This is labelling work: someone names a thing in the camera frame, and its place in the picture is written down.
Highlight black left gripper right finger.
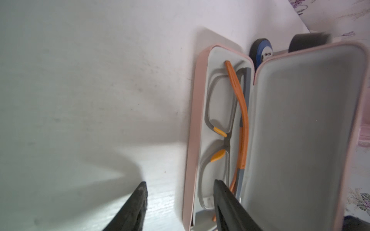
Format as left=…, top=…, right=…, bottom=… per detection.
left=214, top=180, right=262, bottom=231

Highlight brown frame glasses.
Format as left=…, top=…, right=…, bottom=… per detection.
left=198, top=61, right=251, bottom=211

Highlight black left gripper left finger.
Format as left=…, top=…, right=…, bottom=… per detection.
left=103, top=182, right=148, bottom=231

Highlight blue stapler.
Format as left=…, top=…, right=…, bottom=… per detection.
left=249, top=38, right=273, bottom=70

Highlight pink grey case back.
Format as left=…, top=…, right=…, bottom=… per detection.
left=182, top=42, right=370, bottom=231

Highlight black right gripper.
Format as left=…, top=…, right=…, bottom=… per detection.
left=288, top=32, right=332, bottom=53

